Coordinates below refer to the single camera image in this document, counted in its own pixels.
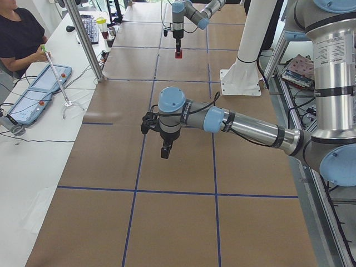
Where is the aluminium frame post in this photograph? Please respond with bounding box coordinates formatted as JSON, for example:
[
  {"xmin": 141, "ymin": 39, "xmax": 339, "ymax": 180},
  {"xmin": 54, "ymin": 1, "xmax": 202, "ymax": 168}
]
[{"xmin": 64, "ymin": 0, "xmax": 104, "ymax": 82}]

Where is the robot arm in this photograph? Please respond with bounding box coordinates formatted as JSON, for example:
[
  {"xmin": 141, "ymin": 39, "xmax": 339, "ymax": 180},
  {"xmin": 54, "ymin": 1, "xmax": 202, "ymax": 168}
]
[
  {"xmin": 141, "ymin": 1, "xmax": 355, "ymax": 186},
  {"xmin": 164, "ymin": 0, "xmax": 226, "ymax": 58}
]

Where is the person in black shirt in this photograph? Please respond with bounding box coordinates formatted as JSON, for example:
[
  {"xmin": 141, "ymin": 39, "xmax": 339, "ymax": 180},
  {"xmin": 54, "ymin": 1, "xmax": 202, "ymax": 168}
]
[{"xmin": 1, "ymin": 1, "xmax": 48, "ymax": 77}]

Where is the stack of books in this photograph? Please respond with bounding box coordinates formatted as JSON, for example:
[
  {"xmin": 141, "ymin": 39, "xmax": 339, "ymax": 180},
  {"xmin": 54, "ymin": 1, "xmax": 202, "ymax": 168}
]
[{"xmin": 281, "ymin": 54, "xmax": 315, "ymax": 89}]

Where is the black keyboard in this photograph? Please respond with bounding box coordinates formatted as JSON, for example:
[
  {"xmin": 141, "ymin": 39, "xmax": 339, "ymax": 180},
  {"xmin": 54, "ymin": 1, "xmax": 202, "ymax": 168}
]
[{"xmin": 82, "ymin": 19, "xmax": 99, "ymax": 45}]

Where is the metal cup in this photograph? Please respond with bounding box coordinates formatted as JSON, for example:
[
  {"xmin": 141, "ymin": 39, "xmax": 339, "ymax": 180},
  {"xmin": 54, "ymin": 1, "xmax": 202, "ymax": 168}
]
[{"xmin": 108, "ymin": 27, "xmax": 116, "ymax": 37}]

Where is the yellow lid cup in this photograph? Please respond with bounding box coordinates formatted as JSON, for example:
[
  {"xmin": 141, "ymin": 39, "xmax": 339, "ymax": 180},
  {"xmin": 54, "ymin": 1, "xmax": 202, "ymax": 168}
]
[{"xmin": 96, "ymin": 17, "xmax": 108, "ymax": 33}]

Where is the computer mouse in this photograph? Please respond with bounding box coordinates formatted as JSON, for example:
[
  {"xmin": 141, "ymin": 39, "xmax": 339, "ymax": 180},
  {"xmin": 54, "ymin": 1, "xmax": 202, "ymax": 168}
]
[{"xmin": 66, "ymin": 25, "xmax": 75, "ymax": 32}]

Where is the teach pendant near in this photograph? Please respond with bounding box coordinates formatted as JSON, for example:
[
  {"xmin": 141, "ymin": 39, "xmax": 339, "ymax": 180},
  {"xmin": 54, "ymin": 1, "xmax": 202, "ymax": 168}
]
[{"xmin": 8, "ymin": 89, "xmax": 52, "ymax": 125}]

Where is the teach pendant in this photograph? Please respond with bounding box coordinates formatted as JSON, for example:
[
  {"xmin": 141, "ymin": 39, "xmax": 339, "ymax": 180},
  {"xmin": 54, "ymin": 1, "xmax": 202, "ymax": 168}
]
[
  {"xmin": 28, "ymin": 64, "xmax": 72, "ymax": 93},
  {"xmin": 8, "ymin": 89, "xmax": 52, "ymax": 125}
]

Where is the white pedestal column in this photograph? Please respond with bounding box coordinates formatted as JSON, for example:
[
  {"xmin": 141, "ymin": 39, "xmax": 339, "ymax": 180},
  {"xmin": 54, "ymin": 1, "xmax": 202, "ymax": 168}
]
[{"xmin": 220, "ymin": 0, "xmax": 283, "ymax": 96}]

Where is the teach pendant far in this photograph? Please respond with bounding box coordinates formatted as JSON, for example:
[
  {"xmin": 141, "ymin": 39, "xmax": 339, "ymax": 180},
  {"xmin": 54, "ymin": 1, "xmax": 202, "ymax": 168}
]
[{"xmin": 28, "ymin": 64, "xmax": 72, "ymax": 93}]

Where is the reacher grabber stick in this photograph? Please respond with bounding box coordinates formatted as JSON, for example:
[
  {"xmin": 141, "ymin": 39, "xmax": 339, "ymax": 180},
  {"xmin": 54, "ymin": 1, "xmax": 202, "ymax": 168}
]
[{"xmin": 40, "ymin": 44, "xmax": 85, "ymax": 120}]

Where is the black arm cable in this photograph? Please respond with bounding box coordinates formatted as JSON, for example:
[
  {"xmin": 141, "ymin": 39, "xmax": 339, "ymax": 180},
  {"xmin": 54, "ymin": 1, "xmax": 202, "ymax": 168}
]
[{"xmin": 180, "ymin": 91, "xmax": 279, "ymax": 145}]

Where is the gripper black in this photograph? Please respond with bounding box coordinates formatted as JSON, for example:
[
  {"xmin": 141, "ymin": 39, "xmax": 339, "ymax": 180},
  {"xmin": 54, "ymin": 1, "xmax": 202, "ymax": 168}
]
[
  {"xmin": 160, "ymin": 130, "xmax": 180, "ymax": 159},
  {"xmin": 172, "ymin": 22, "xmax": 184, "ymax": 53}
]

